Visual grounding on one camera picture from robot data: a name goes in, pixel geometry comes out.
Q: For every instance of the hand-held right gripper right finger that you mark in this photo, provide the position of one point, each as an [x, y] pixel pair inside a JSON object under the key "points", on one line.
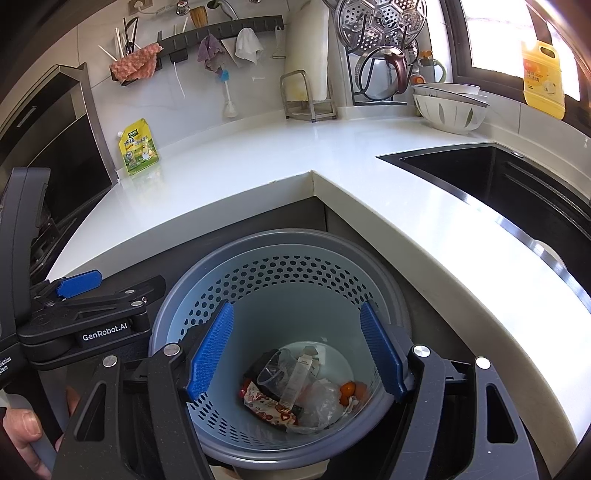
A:
{"points": [[383, 350]]}

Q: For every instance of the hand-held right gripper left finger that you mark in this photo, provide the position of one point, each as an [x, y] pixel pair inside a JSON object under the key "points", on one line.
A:
{"points": [[210, 350]]}

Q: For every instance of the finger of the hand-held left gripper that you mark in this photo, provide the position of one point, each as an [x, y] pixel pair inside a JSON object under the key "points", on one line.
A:
{"points": [[78, 284], [134, 290]]}

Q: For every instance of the dark grey cloth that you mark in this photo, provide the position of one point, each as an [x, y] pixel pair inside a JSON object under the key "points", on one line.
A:
{"points": [[255, 369]]}

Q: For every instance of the orange peel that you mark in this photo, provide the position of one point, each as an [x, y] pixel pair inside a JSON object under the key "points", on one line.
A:
{"points": [[353, 391]]}

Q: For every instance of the clear plastic cup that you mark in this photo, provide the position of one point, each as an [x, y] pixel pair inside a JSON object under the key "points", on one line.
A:
{"points": [[277, 374]]}

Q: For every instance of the red white snack wrapper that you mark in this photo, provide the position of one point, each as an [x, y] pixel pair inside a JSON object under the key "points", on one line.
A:
{"points": [[265, 406]]}

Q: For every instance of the clear plastic bag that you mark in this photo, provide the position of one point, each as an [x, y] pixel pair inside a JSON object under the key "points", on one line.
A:
{"points": [[323, 404]]}

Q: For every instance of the white drink carton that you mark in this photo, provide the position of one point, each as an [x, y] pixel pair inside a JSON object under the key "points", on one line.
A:
{"points": [[300, 374]]}

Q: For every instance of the grey perforated waste bin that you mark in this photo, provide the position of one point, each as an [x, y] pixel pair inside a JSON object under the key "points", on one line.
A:
{"points": [[295, 295]]}

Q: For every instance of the person's left hand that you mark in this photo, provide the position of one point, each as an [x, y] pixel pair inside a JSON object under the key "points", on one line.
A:
{"points": [[21, 427]]}

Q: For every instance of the black range hood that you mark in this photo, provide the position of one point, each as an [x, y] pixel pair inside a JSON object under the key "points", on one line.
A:
{"points": [[60, 152]]}

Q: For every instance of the yellow seasoning pouch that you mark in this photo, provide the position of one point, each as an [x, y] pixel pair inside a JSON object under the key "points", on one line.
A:
{"points": [[138, 150]]}

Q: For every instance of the white bottle brush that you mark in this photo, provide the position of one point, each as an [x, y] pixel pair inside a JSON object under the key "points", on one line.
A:
{"points": [[230, 108]]}

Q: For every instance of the black sink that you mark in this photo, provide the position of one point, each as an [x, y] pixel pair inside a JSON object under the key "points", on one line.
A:
{"points": [[517, 184]]}

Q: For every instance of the pink dishcloth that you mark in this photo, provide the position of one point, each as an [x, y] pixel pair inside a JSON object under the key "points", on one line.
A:
{"points": [[136, 64]]}

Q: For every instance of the white chopsticks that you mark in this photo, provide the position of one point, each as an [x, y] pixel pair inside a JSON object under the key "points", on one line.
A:
{"points": [[113, 48]]}

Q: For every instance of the white bowl with leaf pattern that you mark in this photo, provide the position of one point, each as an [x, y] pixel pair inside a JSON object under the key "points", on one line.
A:
{"points": [[450, 117]]}

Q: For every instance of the purple grey cloth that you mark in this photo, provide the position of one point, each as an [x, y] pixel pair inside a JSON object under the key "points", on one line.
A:
{"points": [[211, 53]]}

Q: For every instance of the steel cutting board rack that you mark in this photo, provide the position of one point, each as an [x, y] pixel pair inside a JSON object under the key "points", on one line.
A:
{"points": [[309, 110]]}

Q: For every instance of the black pot lid rack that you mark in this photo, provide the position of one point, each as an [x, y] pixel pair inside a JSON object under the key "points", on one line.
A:
{"points": [[355, 99]]}

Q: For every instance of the white bowl with striped rim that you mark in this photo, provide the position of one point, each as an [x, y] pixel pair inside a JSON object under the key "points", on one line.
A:
{"points": [[445, 91]]}

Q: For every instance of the white hanging cloth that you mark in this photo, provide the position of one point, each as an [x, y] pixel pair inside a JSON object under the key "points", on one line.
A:
{"points": [[249, 46]]}

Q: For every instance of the glass pot lid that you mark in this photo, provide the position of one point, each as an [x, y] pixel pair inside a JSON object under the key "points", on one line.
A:
{"points": [[378, 78]]}

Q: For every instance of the white peeler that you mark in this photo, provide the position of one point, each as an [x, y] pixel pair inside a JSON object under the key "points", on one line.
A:
{"points": [[278, 48]]}

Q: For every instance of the wooden spatula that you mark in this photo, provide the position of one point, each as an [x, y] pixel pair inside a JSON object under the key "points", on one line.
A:
{"points": [[198, 16]]}

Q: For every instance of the white cutting board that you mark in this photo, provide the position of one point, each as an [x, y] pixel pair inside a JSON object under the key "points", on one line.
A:
{"points": [[307, 41]]}

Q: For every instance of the yellow oil bottle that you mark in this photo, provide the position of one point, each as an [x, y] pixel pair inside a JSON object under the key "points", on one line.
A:
{"points": [[542, 78]]}

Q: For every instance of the steel steamer tray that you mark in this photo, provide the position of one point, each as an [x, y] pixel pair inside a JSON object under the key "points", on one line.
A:
{"points": [[383, 23]]}

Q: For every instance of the window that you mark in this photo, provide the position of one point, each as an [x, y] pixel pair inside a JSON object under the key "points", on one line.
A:
{"points": [[508, 32]]}

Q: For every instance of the black wall rack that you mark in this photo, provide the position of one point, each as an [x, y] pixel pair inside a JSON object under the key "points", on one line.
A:
{"points": [[221, 28]]}

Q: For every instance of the white wall outlet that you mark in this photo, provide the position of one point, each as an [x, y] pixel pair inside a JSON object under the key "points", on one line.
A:
{"points": [[139, 4]]}

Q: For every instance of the steel wall valve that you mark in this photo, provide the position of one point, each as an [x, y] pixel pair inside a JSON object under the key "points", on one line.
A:
{"points": [[183, 7]]}

